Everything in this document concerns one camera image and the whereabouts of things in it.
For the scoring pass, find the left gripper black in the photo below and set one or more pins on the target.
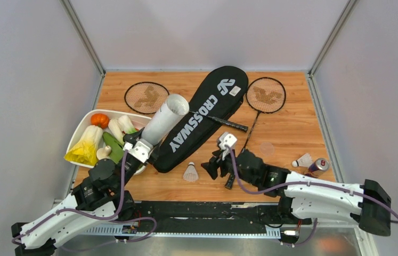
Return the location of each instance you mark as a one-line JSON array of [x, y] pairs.
[[133, 136]]

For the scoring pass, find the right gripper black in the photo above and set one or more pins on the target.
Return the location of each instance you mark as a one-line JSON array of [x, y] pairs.
[[217, 161]]

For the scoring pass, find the shuttlecock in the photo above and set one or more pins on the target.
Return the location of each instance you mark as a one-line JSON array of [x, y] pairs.
[[191, 174], [304, 161]]

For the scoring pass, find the clear plastic tube lid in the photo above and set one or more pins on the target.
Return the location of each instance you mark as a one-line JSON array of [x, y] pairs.
[[267, 148]]

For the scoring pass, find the white shuttlecock tube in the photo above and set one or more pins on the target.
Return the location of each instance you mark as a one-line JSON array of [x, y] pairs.
[[169, 114]]

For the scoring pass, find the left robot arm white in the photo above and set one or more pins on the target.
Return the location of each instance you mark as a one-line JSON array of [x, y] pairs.
[[99, 198]]

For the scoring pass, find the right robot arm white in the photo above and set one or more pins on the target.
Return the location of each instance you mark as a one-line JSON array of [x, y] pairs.
[[304, 197]]

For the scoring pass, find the left badminton racket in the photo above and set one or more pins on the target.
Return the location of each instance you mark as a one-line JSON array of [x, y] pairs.
[[147, 97]]

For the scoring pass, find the badminton racket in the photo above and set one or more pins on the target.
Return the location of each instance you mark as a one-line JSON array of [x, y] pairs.
[[147, 97], [265, 95]]

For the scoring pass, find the right badminton racket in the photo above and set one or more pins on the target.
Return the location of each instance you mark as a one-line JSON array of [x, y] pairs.
[[265, 95]]

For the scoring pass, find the green bok choy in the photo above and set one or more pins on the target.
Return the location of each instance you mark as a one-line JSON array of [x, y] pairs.
[[126, 124]]

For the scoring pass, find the white bok choy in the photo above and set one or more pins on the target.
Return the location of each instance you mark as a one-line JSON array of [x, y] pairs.
[[116, 131]]

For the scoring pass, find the white mushroom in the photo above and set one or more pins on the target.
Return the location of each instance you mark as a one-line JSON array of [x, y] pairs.
[[104, 153]]

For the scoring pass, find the small orange pumpkin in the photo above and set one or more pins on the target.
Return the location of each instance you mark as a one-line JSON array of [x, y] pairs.
[[100, 120]]

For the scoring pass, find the yellow napa cabbage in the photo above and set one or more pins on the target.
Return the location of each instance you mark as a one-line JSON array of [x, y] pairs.
[[84, 151]]

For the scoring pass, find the black racket bag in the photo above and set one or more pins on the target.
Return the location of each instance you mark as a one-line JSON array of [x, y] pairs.
[[219, 95]]

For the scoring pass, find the energy drink can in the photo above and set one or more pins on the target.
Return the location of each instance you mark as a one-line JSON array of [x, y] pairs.
[[317, 168]]

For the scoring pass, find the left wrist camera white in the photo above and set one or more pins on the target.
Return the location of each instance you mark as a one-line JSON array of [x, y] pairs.
[[140, 150]]

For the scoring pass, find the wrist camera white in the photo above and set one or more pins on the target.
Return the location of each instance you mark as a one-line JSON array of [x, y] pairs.
[[140, 150], [226, 140]]

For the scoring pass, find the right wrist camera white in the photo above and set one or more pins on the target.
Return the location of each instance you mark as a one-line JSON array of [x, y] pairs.
[[226, 140]]

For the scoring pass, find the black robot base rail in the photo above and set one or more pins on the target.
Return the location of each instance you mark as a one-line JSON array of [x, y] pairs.
[[207, 217]]

